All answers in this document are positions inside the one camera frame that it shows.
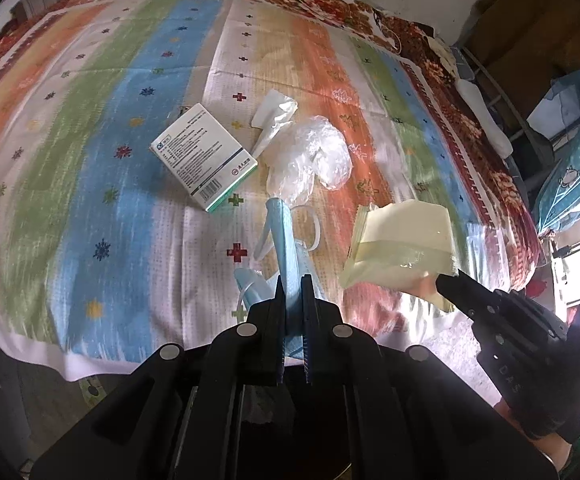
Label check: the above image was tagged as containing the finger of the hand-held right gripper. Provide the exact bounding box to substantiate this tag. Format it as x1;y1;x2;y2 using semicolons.
435;269;502;322

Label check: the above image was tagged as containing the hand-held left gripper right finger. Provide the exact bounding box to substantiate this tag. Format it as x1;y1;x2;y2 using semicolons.
304;280;561;480

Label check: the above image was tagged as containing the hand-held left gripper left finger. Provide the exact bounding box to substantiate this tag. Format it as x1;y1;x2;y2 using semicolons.
30;280;288;480

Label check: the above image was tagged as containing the blue face mask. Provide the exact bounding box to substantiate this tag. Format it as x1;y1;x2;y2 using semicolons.
232;197;333;366

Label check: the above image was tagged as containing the pale yellow plastic packet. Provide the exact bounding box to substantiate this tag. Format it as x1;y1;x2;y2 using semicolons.
339;199;460;311

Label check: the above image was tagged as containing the person's right hand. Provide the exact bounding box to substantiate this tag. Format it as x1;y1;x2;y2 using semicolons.
539;432;575;478

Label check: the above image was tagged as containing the clear plastic bag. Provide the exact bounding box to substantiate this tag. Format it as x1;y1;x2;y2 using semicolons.
265;116;353;201

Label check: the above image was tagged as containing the white medicine box green edge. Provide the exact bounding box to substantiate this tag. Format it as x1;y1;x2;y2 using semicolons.
150;102;259;214

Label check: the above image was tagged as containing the white tissue wrapper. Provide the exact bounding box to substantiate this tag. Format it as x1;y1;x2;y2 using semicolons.
250;89;299;158

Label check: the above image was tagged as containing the pale blue cloth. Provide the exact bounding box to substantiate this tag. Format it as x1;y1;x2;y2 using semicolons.
527;67;580;151

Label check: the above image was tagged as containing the striped colourful blanket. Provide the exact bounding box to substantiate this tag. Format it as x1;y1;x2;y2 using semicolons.
0;0;511;376

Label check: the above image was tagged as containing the brown hanging cloth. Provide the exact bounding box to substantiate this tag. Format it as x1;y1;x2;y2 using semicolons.
470;0;580;91

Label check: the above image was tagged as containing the white cloth on rail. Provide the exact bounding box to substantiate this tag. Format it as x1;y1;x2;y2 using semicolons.
432;35;513;156

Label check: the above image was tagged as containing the metal bed rail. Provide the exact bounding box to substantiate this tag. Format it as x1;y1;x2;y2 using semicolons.
452;42;546;196

